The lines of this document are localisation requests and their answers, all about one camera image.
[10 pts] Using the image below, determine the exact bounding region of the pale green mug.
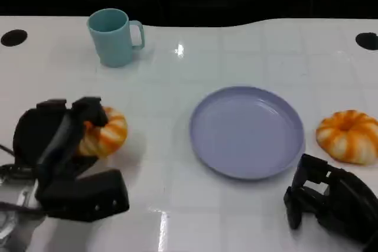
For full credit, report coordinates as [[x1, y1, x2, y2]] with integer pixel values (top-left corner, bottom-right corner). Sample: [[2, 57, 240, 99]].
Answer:
[[87, 8, 146, 68]]

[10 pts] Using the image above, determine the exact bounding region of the orange and white bread roll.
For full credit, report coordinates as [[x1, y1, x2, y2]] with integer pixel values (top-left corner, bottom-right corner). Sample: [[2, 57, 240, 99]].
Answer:
[[77, 106, 128, 159], [315, 109, 378, 165]]

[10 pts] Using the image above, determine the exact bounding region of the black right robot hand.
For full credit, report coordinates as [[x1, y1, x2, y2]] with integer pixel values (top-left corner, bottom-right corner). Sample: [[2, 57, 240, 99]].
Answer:
[[283, 153, 378, 246]]

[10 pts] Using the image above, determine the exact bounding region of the lilac plate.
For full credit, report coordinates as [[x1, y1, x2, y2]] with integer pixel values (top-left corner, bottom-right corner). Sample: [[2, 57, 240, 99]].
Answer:
[[189, 86, 305, 181]]

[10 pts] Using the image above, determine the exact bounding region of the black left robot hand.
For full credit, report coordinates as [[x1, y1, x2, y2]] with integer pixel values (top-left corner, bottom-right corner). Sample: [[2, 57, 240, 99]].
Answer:
[[12, 96, 109, 182]]

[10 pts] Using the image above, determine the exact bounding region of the black table cable hole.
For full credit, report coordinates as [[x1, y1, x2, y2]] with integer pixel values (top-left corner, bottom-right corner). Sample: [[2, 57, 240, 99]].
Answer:
[[0, 30, 28, 47], [355, 32, 378, 50]]

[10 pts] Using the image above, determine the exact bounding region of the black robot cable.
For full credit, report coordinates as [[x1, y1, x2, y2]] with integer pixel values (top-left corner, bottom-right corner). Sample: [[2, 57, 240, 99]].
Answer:
[[0, 201, 48, 214], [0, 143, 16, 157]]

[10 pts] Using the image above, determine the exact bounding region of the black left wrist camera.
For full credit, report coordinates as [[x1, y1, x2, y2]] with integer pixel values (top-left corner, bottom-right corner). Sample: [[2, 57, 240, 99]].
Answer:
[[35, 168, 131, 223]]

